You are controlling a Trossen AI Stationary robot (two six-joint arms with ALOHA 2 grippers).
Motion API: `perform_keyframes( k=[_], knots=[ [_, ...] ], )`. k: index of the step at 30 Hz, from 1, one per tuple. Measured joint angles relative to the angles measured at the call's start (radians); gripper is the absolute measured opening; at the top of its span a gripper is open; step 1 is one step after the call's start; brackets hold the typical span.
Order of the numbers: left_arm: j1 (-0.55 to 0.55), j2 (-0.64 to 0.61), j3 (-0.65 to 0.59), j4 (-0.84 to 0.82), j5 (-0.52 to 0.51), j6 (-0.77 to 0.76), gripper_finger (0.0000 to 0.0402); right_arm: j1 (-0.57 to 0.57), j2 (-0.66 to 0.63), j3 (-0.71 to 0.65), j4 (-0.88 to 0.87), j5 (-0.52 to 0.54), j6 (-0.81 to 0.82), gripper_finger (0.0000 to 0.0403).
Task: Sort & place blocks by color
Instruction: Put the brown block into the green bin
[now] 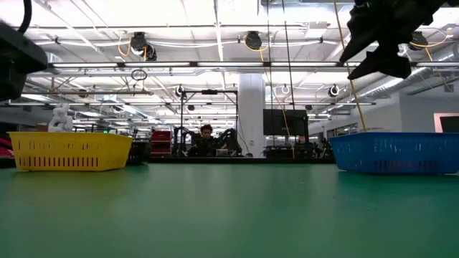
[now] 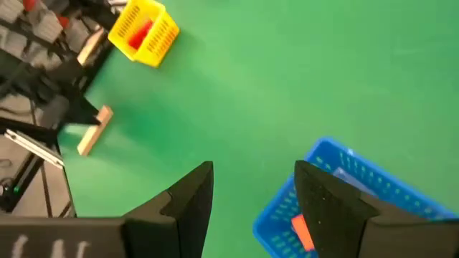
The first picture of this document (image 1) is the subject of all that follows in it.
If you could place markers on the black frame stand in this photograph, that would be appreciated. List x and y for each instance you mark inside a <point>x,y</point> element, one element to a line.
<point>209,92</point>

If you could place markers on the black monitor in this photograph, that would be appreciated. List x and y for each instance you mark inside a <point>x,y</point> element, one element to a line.
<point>283,122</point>

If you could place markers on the white building pillar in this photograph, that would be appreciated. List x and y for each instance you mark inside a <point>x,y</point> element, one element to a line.
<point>251,107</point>

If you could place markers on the blue plastic basket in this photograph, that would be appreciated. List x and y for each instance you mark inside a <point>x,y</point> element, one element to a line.
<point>398,152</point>

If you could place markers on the white knobbly figure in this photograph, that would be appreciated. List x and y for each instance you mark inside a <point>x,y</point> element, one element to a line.
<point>61,120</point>

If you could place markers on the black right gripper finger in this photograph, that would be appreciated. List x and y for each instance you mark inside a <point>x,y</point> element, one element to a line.
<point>358,46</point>
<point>387,64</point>

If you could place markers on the black background robot arm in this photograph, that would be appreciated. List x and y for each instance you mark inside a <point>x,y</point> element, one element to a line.
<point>231,138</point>
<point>183,140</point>

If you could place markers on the black crate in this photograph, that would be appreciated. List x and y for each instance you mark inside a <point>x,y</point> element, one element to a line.
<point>138,152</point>

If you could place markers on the red round object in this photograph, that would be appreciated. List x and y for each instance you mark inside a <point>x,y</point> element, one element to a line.
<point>5,147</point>

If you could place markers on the yellow plastic basket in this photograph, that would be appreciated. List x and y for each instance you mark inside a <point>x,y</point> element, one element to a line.
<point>68,150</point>

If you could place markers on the red tool cabinet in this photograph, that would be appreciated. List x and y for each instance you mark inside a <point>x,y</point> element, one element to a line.
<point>161,141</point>

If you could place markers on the white-framed wall screen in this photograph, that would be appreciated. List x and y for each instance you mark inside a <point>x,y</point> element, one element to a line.
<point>448,122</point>

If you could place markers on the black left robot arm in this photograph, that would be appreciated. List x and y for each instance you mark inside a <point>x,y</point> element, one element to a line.
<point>18,57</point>

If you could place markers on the person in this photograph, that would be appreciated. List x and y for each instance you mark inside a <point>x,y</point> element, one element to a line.
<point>206,143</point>

